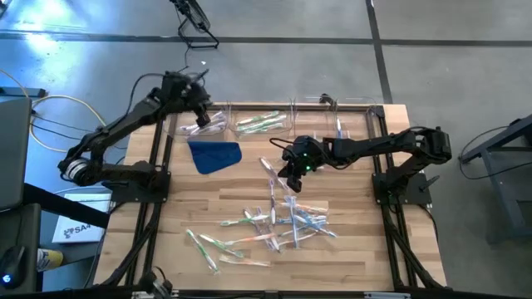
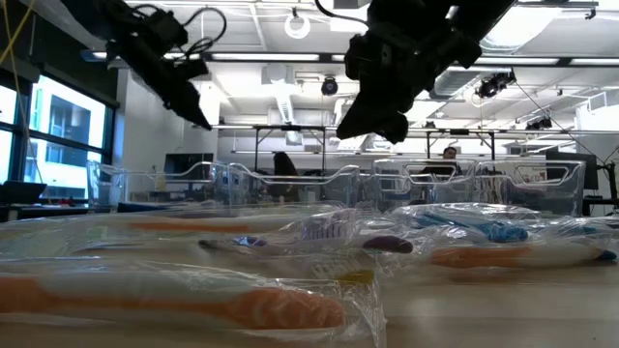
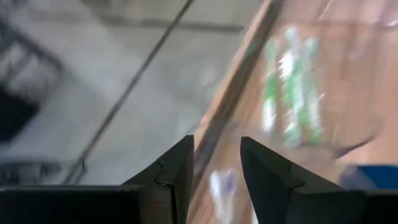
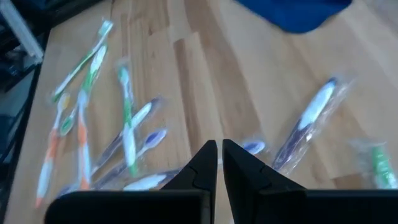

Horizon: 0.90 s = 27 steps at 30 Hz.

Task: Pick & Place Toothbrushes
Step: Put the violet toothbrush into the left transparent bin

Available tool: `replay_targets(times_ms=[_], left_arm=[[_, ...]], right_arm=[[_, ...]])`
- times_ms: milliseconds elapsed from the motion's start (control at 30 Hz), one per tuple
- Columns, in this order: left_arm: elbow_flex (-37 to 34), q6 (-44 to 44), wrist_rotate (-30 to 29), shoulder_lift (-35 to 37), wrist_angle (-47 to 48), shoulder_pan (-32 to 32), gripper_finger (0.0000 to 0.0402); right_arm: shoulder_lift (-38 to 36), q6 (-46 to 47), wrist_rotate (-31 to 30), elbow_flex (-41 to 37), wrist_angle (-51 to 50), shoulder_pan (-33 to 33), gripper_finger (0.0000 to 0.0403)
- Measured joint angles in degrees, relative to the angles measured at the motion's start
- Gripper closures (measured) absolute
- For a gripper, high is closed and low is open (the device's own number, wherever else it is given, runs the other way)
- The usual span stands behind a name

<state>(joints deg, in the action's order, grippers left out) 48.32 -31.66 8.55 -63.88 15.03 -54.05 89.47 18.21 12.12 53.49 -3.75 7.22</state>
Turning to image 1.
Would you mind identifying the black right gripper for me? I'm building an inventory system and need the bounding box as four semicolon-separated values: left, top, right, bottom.
282;135;329;194

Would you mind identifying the purple toothbrush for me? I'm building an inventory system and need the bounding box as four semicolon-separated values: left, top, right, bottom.
179;118;228;135
189;110;225;130
259;156;292;190
190;120;229;137
264;219;282;254
243;207;269;246
268;178;278;226

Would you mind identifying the clear scoop-front plastic bin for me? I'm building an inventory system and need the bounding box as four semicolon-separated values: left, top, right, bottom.
228;101;294;141
165;101;229;139

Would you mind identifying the blue cloth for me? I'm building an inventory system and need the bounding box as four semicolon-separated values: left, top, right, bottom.
186;140;243;175

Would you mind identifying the black floor fan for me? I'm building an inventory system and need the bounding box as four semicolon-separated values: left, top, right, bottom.
169;0;220;50

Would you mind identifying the white printed box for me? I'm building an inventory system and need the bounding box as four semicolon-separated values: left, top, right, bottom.
51;191;113;245

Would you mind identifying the grey flat bar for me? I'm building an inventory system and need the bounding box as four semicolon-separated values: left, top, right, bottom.
0;86;47;99

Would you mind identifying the dark grey laptop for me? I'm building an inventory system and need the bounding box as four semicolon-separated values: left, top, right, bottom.
0;97;33;211

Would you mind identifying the blue-legged side table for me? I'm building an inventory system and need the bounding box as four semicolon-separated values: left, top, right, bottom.
459;114;532;245

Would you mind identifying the yellow white can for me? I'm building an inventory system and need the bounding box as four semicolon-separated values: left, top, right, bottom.
36;248;65;273

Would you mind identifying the black computer mouse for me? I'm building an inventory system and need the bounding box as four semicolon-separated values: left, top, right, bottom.
0;245;27;291

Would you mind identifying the clear handled plastic bin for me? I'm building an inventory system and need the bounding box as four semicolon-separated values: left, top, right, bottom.
334;97;378;154
292;96;338;155

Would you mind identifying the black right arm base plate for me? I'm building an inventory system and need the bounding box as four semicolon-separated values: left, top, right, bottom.
372;174;433;205

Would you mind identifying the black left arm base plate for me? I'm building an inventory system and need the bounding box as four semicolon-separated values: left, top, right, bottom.
110;172;172;204

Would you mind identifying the yellow extension cable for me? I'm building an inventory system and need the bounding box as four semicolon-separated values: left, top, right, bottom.
0;68;110;154

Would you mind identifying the white bracket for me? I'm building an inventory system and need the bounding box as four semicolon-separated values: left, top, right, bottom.
363;291;412;299

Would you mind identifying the black desk frame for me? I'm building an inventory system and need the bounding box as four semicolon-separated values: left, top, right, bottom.
0;182;111;292

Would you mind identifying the black clamp with cable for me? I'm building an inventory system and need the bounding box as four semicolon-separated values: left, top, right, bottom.
140;272;174;299

